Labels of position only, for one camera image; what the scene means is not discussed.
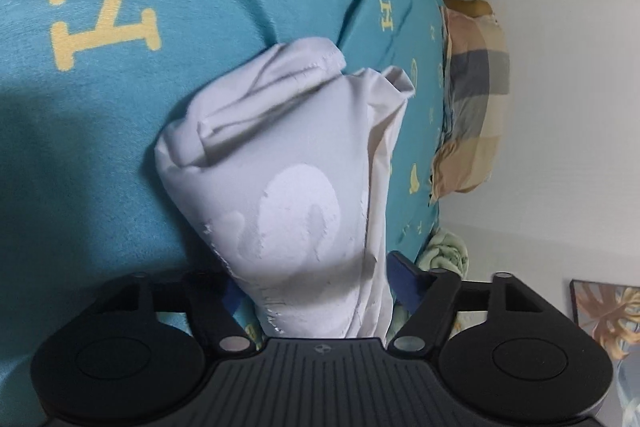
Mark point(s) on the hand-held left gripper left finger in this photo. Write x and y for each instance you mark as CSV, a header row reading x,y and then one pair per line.
x,y
231,299

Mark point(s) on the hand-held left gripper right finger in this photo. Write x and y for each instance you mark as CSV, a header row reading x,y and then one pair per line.
x,y
406,282

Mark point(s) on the white t-shirt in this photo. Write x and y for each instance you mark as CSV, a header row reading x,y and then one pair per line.
x,y
300,157

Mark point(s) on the green fleece blanket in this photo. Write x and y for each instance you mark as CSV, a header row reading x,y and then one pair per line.
x,y
445,252

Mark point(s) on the plaid pillow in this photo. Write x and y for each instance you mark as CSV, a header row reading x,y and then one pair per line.
x,y
475,97

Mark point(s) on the framed picture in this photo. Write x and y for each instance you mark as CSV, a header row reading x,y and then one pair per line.
x,y
605,322

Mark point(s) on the bed with teal printed sheet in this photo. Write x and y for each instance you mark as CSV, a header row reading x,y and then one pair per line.
x,y
100,132

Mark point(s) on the brown pillow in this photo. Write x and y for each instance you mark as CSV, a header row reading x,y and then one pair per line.
x,y
470,6

